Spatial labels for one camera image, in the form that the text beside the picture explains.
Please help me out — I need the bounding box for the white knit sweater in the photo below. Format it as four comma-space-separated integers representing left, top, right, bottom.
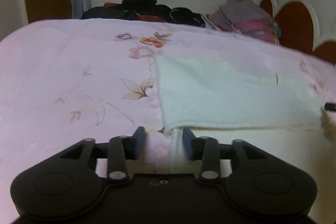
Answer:
155, 57, 335, 223

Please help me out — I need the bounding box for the stack of folded clothes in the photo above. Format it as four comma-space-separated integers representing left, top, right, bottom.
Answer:
206, 1, 278, 44

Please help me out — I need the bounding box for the pile of dark clothes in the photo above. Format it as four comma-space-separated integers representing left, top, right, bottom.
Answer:
81, 0, 206, 27

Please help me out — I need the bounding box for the red white scalloped headboard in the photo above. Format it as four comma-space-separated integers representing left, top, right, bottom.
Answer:
259, 0, 335, 65

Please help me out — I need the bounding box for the pink floral bed sheet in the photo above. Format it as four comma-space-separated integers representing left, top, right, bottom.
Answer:
1, 19, 335, 223

